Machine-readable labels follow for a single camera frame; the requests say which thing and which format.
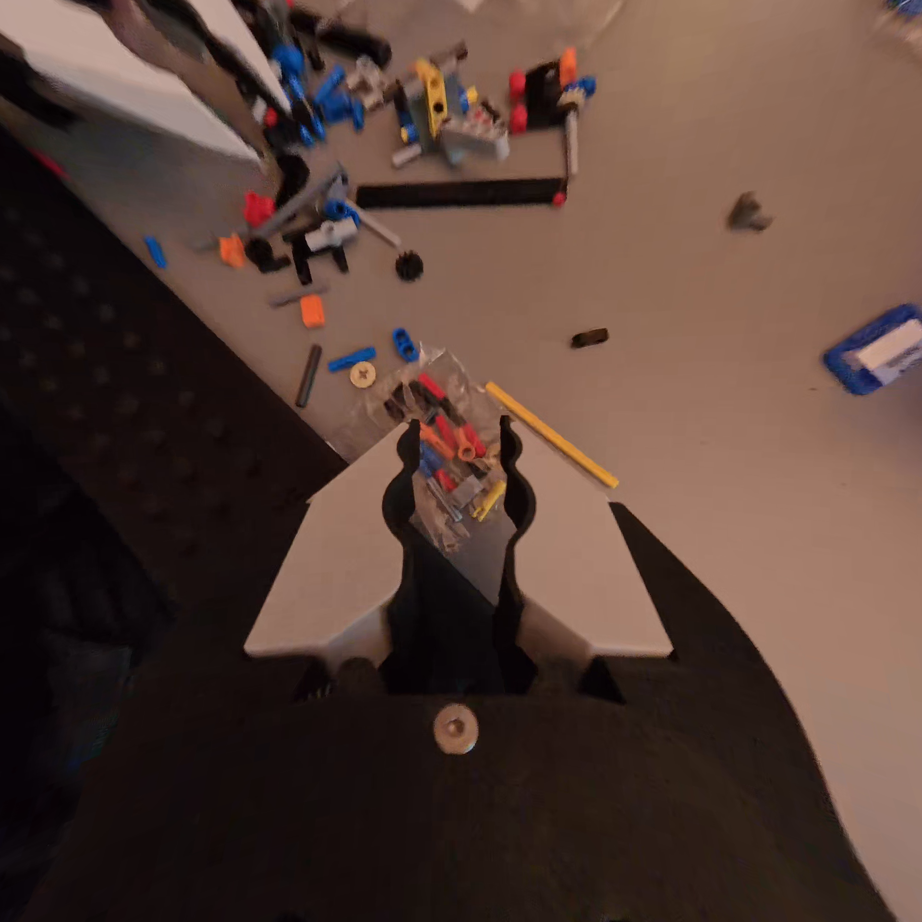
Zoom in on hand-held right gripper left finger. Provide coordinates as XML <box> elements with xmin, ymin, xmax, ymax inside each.
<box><xmin>243</xmin><ymin>419</ymin><xmax>422</xmax><ymax>671</ymax></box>

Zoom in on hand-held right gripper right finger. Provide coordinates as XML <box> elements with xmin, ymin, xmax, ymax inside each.
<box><xmin>497</xmin><ymin>415</ymin><xmax>674</xmax><ymax>681</ymax></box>

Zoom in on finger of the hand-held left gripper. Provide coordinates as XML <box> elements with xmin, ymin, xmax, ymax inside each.
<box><xmin>140</xmin><ymin>0</ymin><xmax>295</xmax><ymax>141</ymax></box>
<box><xmin>0</xmin><ymin>0</ymin><xmax>264</xmax><ymax>163</ymax></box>

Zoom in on bag red blue lego pieces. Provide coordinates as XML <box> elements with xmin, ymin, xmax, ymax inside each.
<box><xmin>344</xmin><ymin>344</ymin><xmax>521</xmax><ymax>557</ymax></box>

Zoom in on yellow grey lego assembly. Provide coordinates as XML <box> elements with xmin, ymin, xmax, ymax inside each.
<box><xmin>391</xmin><ymin>56</ymin><xmax>512</xmax><ymax>170</ymax></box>

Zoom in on long black lego beam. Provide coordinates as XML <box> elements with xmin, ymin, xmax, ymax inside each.
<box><xmin>354</xmin><ymin>176</ymin><xmax>570</xmax><ymax>211</ymax></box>

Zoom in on light grey lego connector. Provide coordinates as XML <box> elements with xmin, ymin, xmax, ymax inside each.
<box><xmin>348</xmin><ymin>56</ymin><xmax>386</xmax><ymax>110</ymax></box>

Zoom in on long yellow lego axle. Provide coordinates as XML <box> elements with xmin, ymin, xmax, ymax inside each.
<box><xmin>484</xmin><ymin>380</ymin><xmax>620</xmax><ymax>491</ymax></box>

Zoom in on light grey lego axle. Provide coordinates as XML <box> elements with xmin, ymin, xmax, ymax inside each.
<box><xmin>248</xmin><ymin>167</ymin><xmax>350</xmax><ymax>242</ymax></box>

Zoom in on small black red lego assembly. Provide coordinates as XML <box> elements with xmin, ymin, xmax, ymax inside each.
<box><xmin>506</xmin><ymin>45</ymin><xmax>599</xmax><ymax>181</ymax></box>

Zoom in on small black lego piece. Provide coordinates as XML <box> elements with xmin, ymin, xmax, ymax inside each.
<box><xmin>726</xmin><ymin>192</ymin><xmax>774</xmax><ymax>233</ymax></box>

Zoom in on dark perforated board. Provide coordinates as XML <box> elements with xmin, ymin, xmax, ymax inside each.
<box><xmin>0</xmin><ymin>126</ymin><xmax>348</xmax><ymax>649</ymax></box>

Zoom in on small blue white box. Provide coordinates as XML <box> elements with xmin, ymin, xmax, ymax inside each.
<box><xmin>823</xmin><ymin>303</ymin><xmax>922</xmax><ymax>397</ymax></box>

